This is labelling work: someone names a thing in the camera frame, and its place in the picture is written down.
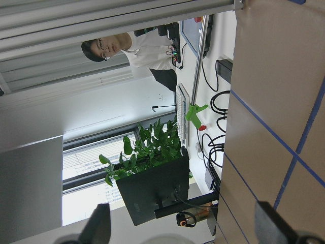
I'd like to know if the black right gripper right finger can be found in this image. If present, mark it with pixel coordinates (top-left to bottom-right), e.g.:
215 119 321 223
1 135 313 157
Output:
254 201 302 243

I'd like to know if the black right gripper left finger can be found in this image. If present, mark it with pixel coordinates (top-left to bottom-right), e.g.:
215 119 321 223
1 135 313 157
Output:
78 203 111 243

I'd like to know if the black monitor back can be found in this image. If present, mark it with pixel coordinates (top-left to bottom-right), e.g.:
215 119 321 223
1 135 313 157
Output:
116 156 190 226

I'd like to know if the black orange webcam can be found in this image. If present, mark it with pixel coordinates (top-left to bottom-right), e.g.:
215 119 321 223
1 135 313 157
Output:
176 211 197 228

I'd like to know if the green leafy plant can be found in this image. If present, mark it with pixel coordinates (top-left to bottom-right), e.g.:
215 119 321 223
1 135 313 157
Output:
99 117 186 187

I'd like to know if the metal reacher grabber tool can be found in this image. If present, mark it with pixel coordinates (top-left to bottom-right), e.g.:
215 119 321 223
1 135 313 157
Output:
185 15 209 129

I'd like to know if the white keyboard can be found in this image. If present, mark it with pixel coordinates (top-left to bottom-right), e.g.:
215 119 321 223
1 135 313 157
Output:
176 83 189 147

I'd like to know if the black power adapter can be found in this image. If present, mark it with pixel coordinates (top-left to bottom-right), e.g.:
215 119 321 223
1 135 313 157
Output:
216 59 233 83

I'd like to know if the woman in white shirt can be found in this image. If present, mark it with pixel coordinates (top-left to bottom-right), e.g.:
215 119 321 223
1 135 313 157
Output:
81 29 177 92

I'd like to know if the blue teach pendant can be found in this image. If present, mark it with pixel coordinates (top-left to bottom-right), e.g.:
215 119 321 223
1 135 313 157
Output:
180 15 214 57

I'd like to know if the aluminium frame post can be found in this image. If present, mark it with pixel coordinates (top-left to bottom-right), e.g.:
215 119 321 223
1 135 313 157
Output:
1 1 244 60

